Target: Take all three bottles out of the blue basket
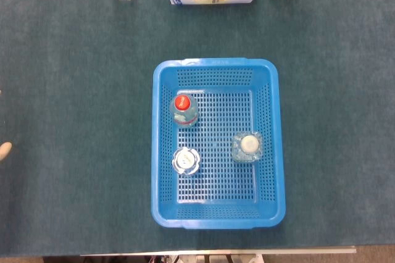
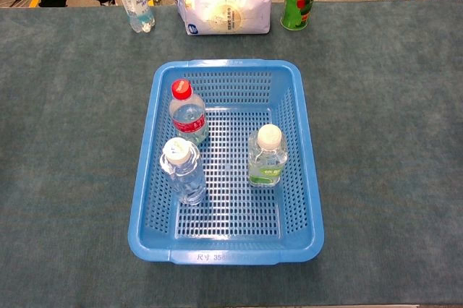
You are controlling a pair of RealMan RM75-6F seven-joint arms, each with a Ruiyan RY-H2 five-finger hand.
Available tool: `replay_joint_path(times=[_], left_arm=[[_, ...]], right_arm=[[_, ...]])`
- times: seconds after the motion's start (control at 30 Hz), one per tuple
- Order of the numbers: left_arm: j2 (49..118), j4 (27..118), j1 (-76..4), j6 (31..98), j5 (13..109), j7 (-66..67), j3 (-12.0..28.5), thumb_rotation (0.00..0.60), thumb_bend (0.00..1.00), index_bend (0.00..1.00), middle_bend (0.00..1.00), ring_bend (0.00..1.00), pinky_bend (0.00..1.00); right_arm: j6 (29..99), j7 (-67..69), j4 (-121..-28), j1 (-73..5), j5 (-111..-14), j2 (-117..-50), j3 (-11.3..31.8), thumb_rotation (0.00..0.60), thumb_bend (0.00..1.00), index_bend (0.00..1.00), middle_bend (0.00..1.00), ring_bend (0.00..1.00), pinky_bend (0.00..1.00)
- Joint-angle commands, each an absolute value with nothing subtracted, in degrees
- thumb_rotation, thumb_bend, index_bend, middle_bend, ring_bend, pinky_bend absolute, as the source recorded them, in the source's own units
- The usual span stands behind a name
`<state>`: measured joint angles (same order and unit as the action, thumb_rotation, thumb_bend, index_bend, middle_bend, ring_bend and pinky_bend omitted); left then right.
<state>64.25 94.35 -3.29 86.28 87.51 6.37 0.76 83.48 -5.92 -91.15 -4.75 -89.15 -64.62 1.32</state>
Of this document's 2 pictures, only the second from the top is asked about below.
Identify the green label square bottle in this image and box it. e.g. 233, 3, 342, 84
247, 123, 289, 187

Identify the red cap water bottle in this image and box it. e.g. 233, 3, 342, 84
169, 78, 210, 146

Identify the clear ribbed white cap bottle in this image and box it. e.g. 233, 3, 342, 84
159, 137, 207, 206

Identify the blue perforated plastic basket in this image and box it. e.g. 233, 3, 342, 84
127, 58, 326, 266

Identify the white snack bag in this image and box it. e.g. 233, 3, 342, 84
168, 0, 274, 36

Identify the teal felt table mat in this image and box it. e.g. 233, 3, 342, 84
0, 0, 463, 305

